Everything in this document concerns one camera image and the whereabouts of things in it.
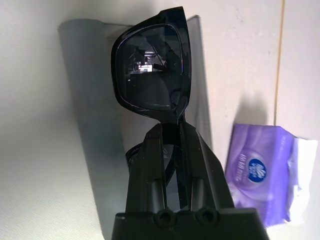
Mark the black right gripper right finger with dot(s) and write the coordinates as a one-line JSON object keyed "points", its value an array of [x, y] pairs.
{"points": [[205, 175]]}

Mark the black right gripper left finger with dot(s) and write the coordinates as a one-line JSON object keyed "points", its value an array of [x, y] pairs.
{"points": [[150, 175]]}

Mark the black sunglasses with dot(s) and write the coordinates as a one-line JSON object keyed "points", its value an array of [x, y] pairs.
{"points": [[147, 75]]}

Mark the grey glasses case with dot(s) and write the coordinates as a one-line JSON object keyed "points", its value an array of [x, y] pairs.
{"points": [[82, 100]]}

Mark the purple tissue pack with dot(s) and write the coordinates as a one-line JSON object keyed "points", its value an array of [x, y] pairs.
{"points": [[257, 155]]}

